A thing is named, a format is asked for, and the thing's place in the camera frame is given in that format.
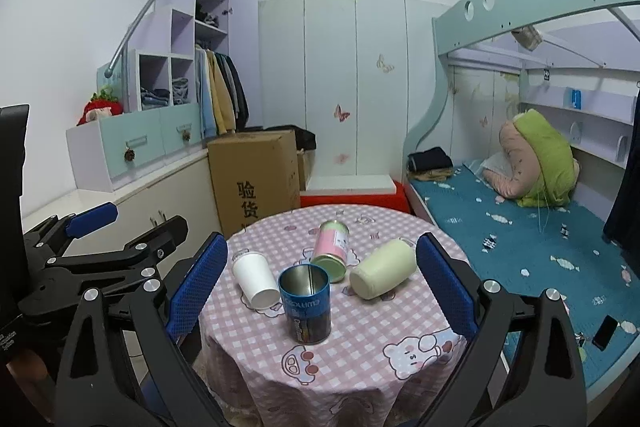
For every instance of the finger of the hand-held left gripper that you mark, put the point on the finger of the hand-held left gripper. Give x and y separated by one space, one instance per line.
92 217
150 242

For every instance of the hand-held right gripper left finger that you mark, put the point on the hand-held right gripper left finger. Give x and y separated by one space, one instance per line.
197 287

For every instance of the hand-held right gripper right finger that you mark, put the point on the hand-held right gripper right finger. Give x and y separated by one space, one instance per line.
445 287

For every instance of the white paper cup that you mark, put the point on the white paper cup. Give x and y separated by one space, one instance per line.
252 279

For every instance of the cream insulated cup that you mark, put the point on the cream insulated cup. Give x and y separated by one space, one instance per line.
382 269

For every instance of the white low cabinet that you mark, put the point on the white low cabinet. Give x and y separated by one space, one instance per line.
150 197

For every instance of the blue printed bedsheet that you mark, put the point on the blue printed bedsheet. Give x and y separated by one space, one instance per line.
530 257

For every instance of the red plush toy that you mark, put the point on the red plush toy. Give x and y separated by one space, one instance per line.
100 109

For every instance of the purple stair cabinet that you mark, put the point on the purple stair cabinet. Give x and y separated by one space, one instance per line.
150 132

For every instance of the pink checkered tablecloth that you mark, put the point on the pink checkered tablecloth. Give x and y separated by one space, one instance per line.
360 352

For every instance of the blue tin can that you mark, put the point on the blue tin can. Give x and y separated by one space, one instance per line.
305 322

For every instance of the large cardboard box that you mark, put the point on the large cardboard box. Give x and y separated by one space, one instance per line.
250 177

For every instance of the pink tin can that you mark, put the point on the pink tin can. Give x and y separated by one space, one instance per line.
330 247

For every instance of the red low stool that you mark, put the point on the red low stool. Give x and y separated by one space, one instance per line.
350 201

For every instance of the black folded clothes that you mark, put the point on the black folded clothes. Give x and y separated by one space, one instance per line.
430 158

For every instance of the white pillow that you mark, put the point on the white pillow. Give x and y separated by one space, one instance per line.
492 164

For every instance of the pink quilt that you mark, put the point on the pink quilt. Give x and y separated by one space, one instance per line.
512 167

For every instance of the white board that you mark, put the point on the white board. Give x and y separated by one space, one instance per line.
350 184

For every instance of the light blue hanging shirt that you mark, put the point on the light blue hanging shirt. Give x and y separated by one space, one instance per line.
204 97

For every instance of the small cardboard box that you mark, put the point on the small cardboard box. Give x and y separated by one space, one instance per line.
304 169

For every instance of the yellow hanging jacket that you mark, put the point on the yellow hanging jacket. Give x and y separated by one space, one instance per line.
222 97

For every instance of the black phone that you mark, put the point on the black phone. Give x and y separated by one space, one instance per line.
605 333

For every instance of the green blanket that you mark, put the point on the green blanket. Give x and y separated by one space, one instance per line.
547 152

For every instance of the dark hanging jacket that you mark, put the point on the dark hanging jacket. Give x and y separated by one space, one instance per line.
240 92

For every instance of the black bag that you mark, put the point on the black bag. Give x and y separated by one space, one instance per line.
297 137

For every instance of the butterfly sticker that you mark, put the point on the butterfly sticker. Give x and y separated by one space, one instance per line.
385 63
341 113

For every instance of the dark hanging garment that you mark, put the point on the dark hanging garment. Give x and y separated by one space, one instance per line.
625 187

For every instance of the small blue can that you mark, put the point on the small blue can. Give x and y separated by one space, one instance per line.
577 99

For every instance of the white wardrobe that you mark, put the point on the white wardrobe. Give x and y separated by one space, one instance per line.
325 57

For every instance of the beige hanging bag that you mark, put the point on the beige hanging bag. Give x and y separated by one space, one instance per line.
527 38

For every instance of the purple wall shelf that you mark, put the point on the purple wall shelf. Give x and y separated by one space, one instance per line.
590 114

